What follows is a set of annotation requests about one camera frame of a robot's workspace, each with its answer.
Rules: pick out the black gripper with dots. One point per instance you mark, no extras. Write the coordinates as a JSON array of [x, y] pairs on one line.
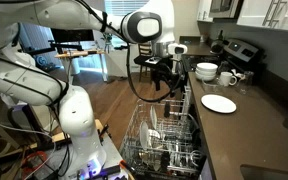
[[172, 73]]

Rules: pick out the white dinner plate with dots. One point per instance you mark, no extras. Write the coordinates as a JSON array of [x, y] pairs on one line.
[[218, 103]]

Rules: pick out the robot base platform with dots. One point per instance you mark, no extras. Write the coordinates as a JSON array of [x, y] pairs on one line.
[[89, 157]]

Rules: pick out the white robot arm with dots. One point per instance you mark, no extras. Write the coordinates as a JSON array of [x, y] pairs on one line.
[[21, 79]]

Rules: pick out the white plate in rack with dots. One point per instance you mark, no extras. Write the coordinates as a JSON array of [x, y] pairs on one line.
[[153, 116], [143, 135]]

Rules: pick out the clear glass container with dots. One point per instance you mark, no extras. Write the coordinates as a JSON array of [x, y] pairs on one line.
[[212, 87]]

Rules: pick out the stack of white bowls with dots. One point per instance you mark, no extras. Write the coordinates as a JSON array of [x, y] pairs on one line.
[[206, 71]]

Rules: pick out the white coffee mug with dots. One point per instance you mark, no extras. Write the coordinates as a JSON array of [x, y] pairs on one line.
[[227, 78]]

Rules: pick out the black kettle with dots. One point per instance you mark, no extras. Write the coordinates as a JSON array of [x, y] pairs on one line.
[[218, 44]]

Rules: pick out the stainless steel stove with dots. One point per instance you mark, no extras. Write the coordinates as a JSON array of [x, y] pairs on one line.
[[240, 55]]

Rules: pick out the clear glass jar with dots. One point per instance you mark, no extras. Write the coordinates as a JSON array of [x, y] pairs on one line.
[[248, 78]]

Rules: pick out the microwave oven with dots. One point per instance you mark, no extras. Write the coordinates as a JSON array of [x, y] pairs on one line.
[[225, 8]]

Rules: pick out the wooden desk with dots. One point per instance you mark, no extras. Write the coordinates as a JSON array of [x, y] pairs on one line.
[[70, 61]]

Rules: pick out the kitchen sink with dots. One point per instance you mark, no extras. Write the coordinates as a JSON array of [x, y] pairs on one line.
[[258, 173]]

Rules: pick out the computer monitor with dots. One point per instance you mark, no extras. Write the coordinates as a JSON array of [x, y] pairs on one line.
[[61, 36]]

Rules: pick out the white upper cabinet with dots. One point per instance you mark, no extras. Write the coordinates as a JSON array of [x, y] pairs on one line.
[[272, 14]]

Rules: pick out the wire dishwasher rack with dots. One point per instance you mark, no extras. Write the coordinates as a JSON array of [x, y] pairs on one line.
[[174, 148]]

